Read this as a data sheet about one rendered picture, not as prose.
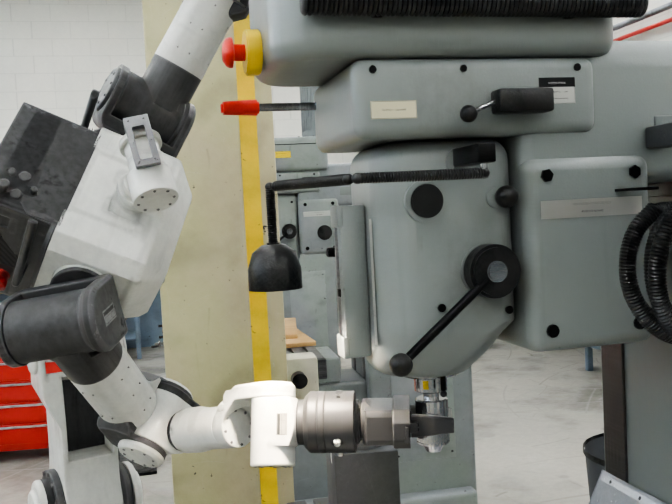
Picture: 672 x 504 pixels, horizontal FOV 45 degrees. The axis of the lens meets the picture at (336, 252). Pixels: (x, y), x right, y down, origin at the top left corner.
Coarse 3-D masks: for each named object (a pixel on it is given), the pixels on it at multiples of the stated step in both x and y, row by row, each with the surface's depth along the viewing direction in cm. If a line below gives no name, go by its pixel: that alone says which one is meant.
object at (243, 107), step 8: (224, 104) 117; (232, 104) 117; (240, 104) 117; (248, 104) 118; (256, 104) 118; (264, 104) 119; (272, 104) 119; (280, 104) 119; (288, 104) 120; (296, 104) 120; (304, 104) 120; (312, 104) 120; (224, 112) 117; (232, 112) 117; (240, 112) 118; (248, 112) 118; (256, 112) 118
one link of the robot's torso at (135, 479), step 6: (126, 462) 160; (132, 468) 158; (132, 474) 157; (138, 474) 160; (36, 480) 152; (132, 480) 156; (138, 480) 157; (36, 486) 150; (42, 486) 150; (132, 486) 157; (138, 486) 156; (30, 492) 151; (36, 492) 150; (42, 492) 149; (138, 492) 156; (30, 498) 151; (36, 498) 149; (42, 498) 148; (138, 498) 156
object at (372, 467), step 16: (368, 448) 151; (384, 448) 152; (336, 464) 149; (352, 464) 150; (368, 464) 150; (384, 464) 150; (336, 480) 150; (352, 480) 150; (368, 480) 150; (384, 480) 150; (336, 496) 150; (352, 496) 150; (368, 496) 150; (384, 496) 150
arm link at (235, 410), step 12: (252, 384) 119; (264, 384) 117; (276, 384) 117; (288, 384) 118; (228, 396) 122; (240, 396) 120; (252, 396) 118; (228, 408) 121; (240, 408) 125; (216, 420) 123; (228, 420) 123; (240, 420) 124; (216, 432) 122; (228, 432) 122; (240, 432) 124; (228, 444) 122; (240, 444) 123
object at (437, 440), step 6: (420, 408) 115; (426, 408) 114; (432, 408) 114; (438, 408) 114; (444, 408) 115; (426, 414) 114; (432, 414) 114; (438, 414) 114; (444, 414) 115; (420, 438) 116; (426, 438) 115; (432, 438) 114; (438, 438) 115; (444, 438) 115; (420, 444) 116; (426, 444) 115; (432, 444) 115; (438, 444) 115; (444, 444) 115
